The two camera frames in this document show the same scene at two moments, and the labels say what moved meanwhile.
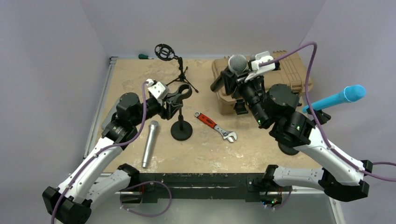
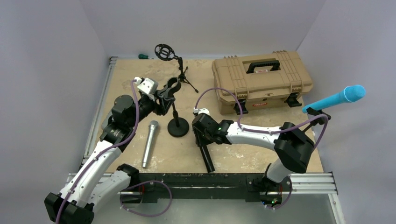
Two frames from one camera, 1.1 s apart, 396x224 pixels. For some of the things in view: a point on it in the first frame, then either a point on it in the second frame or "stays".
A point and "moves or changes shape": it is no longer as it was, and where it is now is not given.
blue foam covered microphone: [350, 94] stays
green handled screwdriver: [142, 56] stays
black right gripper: [232, 83] → [201, 140]
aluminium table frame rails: [93, 125] stays
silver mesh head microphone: [152, 129] stays
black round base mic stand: [181, 130] moves or changes shape
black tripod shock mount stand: [165, 52] stays
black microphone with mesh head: [237, 63] → [207, 158]
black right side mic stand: [322, 117] stays
